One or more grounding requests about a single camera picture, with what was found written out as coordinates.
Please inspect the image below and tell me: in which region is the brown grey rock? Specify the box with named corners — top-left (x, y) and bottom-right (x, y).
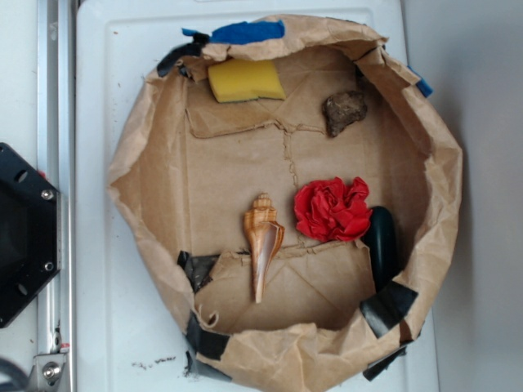
top-left (322, 91), bottom-right (368, 137)

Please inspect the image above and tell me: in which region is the brown paper bag tray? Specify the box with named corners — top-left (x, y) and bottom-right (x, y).
top-left (108, 15), bottom-right (463, 391)

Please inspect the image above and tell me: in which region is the orange spiral seashell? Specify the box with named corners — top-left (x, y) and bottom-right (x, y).
top-left (244, 194), bottom-right (285, 304)

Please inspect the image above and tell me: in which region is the red crumpled paper flower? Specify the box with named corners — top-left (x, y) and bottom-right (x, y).
top-left (294, 177), bottom-right (373, 243)

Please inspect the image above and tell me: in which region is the black tape inner left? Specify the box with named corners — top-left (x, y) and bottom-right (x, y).
top-left (177, 251), bottom-right (220, 293)

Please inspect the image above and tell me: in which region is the black tape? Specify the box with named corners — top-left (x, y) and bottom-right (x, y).
top-left (177, 251), bottom-right (220, 293)
top-left (360, 281), bottom-right (418, 338)
top-left (185, 313), bottom-right (232, 382)
top-left (156, 33), bottom-right (210, 78)

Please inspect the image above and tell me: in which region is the yellow sponge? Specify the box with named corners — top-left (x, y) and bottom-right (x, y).
top-left (208, 59), bottom-right (286, 103)

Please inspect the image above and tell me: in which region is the dark green smooth stone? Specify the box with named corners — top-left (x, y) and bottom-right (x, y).
top-left (363, 206), bottom-right (401, 292)

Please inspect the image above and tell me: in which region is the black tape bottom left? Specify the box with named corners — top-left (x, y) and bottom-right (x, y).
top-left (185, 313), bottom-right (232, 382)

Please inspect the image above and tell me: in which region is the black tape top left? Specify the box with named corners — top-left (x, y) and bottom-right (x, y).
top-left (156, 33), bottom-right (210, 78)

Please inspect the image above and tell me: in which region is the blue tape top piece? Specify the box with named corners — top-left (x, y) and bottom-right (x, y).
top-left (181, 20), bottom-right (285, 45)

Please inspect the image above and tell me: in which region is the blue tape piece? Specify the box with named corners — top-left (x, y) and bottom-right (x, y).
top-left (408, 65), bottom-right (434, 98)
top-left (181, 20), bottom-right (285, 45)

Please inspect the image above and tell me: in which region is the black tape right bottom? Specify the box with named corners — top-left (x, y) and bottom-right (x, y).
top-left (360, 281), bottom-right (418, 338)

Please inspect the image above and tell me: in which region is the white plastic cutting board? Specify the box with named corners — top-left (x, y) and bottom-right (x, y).
top-left (75, 0), bottom-right (441, 392)

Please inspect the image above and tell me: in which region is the blue tape right piece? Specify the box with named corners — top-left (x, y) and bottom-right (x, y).
top-left (408, 65), bottom-right (434, 98)

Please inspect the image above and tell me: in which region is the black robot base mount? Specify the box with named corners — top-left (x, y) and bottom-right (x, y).
top-left (1, 143), bottom-right (60, 328)

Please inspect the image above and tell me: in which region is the aluminium frame rail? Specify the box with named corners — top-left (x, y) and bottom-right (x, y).
top-left (37, 1), bottom-right (79, 391)

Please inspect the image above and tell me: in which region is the metal corner bracket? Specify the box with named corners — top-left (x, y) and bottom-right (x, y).
top-left (26, 353), bottom-right (67, 392)

